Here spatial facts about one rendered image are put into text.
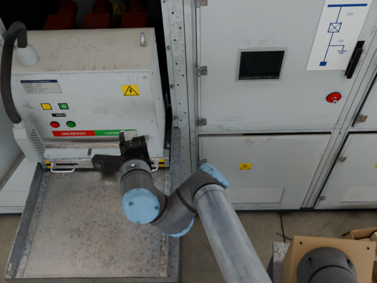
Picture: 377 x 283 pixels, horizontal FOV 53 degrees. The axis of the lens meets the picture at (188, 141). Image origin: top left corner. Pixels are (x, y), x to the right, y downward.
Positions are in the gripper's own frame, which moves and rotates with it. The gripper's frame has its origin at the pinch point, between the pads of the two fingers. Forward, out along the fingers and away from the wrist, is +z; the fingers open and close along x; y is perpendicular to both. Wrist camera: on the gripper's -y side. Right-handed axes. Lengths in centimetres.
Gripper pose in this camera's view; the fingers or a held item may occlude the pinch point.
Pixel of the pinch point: (121, 133)
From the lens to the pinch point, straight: 127.2
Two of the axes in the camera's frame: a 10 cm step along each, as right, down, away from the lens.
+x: -1.1, -8.0, -6.0
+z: -2.2, -5.6, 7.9
